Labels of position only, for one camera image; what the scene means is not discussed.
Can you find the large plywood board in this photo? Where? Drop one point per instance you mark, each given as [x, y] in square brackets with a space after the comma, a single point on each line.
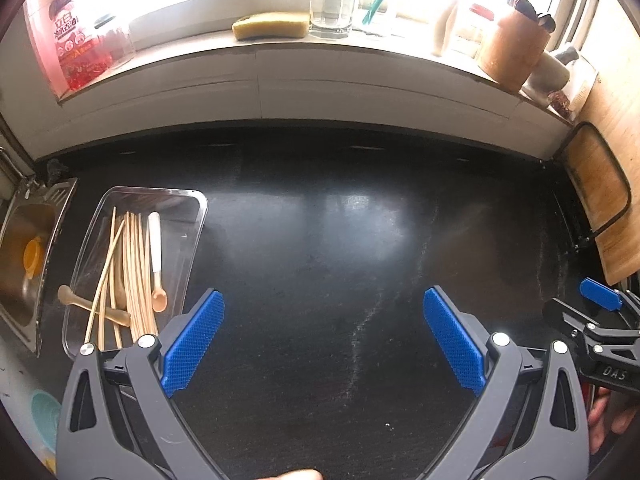
[620, 85]

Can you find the clear plastic tray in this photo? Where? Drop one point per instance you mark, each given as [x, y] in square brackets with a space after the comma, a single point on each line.
[182, 230]

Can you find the white stone mortar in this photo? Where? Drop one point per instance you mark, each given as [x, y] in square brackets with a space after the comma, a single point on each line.
[547, 80]

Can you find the jar with red lid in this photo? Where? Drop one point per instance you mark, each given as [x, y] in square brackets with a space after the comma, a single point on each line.
[481, 25]

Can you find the bundle of wooden chopsticks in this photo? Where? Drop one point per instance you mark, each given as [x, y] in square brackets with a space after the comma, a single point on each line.
[137, 270]

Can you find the clear jar with dark lid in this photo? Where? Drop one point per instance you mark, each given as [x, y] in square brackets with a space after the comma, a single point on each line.
[115, 42]

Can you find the black scouring pad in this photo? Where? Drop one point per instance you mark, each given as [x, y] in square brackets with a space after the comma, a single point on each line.
[56, 171]

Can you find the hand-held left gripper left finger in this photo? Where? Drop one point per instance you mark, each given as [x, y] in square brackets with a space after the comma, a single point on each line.
[192, 342]

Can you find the dark pestle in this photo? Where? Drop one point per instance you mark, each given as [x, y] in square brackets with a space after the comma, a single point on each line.
[566, 54]

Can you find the person's left hand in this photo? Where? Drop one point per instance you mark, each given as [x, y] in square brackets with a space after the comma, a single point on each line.
[300, 475]

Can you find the brown wooden spatula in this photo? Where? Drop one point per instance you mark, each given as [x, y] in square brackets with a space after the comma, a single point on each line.
[75, 300]

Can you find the bag of dried red chilies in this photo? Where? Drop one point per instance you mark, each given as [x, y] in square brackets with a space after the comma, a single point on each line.
[560, 105]

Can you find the pale bottle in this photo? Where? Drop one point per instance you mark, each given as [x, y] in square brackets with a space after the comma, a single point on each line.
[447, 20]

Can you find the stainless steel sink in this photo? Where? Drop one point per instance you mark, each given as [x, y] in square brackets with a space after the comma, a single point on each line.
[20, 290]

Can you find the metal faucet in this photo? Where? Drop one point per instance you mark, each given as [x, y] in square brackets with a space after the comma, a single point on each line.
[31, 184]

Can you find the person's right hand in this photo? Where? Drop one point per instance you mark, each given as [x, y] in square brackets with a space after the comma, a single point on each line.
[607, 410]

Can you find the yellow sponge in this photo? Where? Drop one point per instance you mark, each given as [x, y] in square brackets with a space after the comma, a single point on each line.
[270, 26]

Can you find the teal plastic bowl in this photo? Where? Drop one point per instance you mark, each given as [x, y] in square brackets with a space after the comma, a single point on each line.
[46, 420]

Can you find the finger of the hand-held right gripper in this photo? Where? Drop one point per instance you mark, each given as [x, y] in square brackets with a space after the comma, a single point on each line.
[602, 295]
[575, 322]

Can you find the clear drinking glass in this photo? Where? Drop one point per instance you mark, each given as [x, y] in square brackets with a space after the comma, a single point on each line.
[332, 15]

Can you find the red dish soap bottle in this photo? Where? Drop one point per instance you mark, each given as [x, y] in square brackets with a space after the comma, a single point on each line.
[77, 35]

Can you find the brown wooden utensil holder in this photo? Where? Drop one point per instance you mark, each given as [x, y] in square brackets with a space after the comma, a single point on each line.
[510, 52]

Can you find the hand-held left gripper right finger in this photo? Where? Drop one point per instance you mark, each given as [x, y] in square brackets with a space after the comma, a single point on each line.
[455, 342]

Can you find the orange plastic cup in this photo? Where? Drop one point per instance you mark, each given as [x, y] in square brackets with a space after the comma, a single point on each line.
[33, 257]

